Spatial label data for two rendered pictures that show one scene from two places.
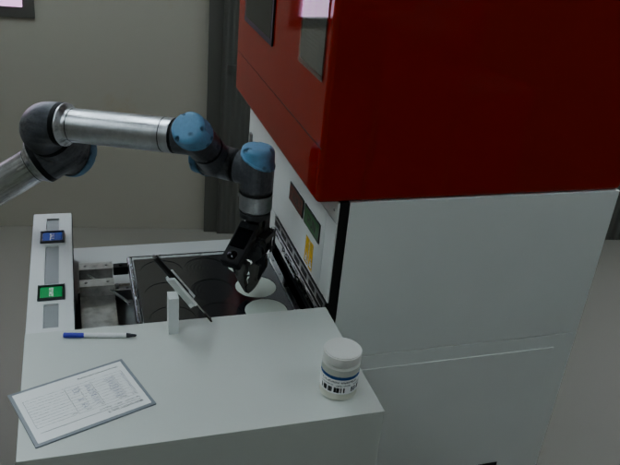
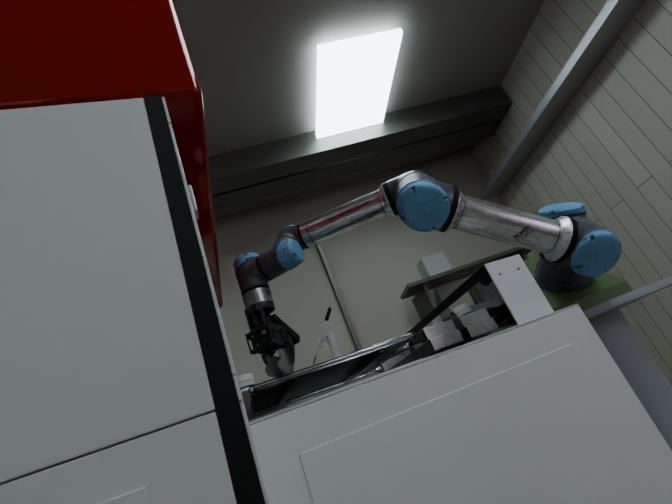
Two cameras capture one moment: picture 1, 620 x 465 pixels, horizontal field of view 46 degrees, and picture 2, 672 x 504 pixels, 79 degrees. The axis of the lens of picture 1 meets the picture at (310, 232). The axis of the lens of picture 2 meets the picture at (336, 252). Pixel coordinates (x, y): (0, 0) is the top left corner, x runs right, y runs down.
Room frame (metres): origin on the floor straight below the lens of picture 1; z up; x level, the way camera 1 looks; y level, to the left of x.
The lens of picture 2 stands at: (2.52, 0.34, 0.76)
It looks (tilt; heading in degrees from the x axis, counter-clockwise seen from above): 23 degrees up; 178
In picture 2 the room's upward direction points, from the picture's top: 22 degrees counter-clockwise
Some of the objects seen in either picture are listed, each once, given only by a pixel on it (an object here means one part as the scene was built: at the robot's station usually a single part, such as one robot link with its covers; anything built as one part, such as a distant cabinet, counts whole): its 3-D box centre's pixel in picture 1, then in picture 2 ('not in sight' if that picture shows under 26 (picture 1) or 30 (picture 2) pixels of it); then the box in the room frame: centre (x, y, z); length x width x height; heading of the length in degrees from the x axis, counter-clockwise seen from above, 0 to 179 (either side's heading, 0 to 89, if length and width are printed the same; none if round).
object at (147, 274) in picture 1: (212, 291); (321, 379); (1.50, 0.22, 0.90); 0.34 x 0.34 x 0.01; 19
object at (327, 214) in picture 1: (284, 207); (210, 334); (1.75, 0.07, 1.02); 0.81 x 0.03 x 0.40; 19
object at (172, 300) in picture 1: (181, 302); (326, 342); (1.23, 0.24, 1.03); 0.06 x 0.04 x 0.13; 109
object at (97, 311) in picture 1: (99, 315); (417, 359); (1.39, 0.47, 0.87); 0.36 x 0.08 x 0.03; 19
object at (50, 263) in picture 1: (53, 291); (457, 331); (1.44, 0.59, 0.89); 0.55 x 0.09 x 0.14; 19
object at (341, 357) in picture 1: (339, 369); (246, 390); (1.09, -0.08, 1.01); 0.07 x 0.07 x 0.10
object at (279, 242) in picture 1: (293, 281); not in sight; (1.58, 0.03, 0.89); 0.44 x 0.02 x 0.10; 19
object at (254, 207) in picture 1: (254, 201); (259, 301); (1.50, 0.13, 1.14); 0.08 x 0.08 x 0.05
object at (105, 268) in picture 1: (95, 269); (436, 331); (1.54, 0.52, 0.89); 0.08 x 0.03 x 0.03; 109
